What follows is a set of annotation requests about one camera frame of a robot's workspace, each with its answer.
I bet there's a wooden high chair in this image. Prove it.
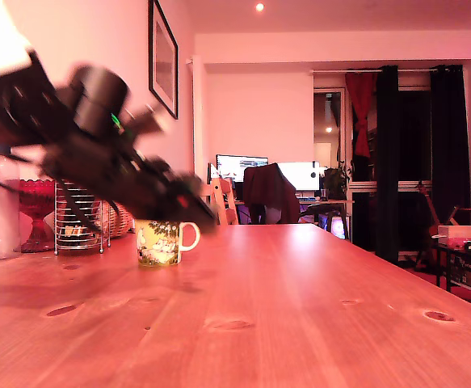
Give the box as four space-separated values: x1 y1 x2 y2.
210 176 240 226

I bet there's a yellow floral ceramic mug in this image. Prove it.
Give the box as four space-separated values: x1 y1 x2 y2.
134 219 202 268

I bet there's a computer monitor dark screen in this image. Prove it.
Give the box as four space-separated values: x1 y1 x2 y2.
216 154 269 183

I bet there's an office chair with dark jacket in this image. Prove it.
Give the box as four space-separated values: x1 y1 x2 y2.
242 163 301 226

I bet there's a wicker basket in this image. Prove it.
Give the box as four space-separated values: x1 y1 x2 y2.
97 200 135 240

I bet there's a computer monitor white screen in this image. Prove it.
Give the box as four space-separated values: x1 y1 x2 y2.
277 161 321 192

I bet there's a computer desk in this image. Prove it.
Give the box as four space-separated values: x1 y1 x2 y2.
234 197 355 242

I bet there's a potted plant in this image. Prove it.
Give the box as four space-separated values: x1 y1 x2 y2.
322 161 353 201

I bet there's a glowing computer tower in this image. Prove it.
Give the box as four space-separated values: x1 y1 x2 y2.
330 216 351 239

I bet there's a red glass goblet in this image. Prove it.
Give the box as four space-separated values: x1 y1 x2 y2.
19 179 57 254

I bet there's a red curtain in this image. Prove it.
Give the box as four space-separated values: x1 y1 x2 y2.
344 72 377 158

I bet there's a black curtain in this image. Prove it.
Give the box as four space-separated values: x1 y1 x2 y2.
375 65 401 266
429 64 471 226

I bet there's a white curtain rod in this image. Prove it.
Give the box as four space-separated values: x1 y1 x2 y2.
309 68 438 74

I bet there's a guitar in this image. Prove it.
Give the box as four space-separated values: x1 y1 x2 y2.
414 181 442 272

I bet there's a black low shelf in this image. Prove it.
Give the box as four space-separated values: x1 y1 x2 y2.
431 236 471 302

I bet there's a beige cardboard box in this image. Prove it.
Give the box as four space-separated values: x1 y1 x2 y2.
438 225 471 243

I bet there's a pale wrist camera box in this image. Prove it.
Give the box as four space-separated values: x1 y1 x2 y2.
128 105 167 137

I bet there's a chrome wire utensil rack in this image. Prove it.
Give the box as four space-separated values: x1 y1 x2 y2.
54 179 113 255

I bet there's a black framed wall picture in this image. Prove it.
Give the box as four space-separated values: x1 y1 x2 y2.
149 0 179 120

